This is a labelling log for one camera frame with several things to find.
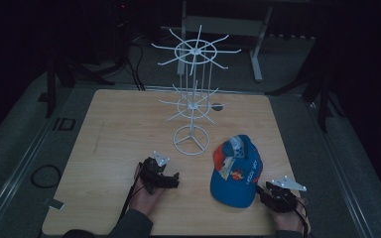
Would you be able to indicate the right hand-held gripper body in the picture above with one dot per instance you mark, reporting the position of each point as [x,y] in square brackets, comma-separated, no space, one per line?
[281,196]

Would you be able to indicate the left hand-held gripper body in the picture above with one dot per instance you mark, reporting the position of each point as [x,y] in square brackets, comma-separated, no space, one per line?
[152,172]

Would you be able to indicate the blue and red baseball cap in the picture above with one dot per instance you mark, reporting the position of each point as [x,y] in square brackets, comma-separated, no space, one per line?
[236,185]

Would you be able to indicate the person's right hand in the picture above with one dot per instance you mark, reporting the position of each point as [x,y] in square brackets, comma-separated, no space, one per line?
[289,221]

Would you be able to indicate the person's left hand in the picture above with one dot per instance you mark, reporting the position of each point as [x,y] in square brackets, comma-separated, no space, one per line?
[145,198]

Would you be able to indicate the grey round table grommet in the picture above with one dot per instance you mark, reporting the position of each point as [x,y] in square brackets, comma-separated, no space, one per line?
[217,106]

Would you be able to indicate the black tripod stand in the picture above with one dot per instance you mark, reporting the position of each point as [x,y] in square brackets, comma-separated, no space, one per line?
[320,99]
[63,79]

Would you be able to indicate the black rectangular floor bracket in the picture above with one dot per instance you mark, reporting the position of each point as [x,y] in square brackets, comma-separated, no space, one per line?
[59,124]

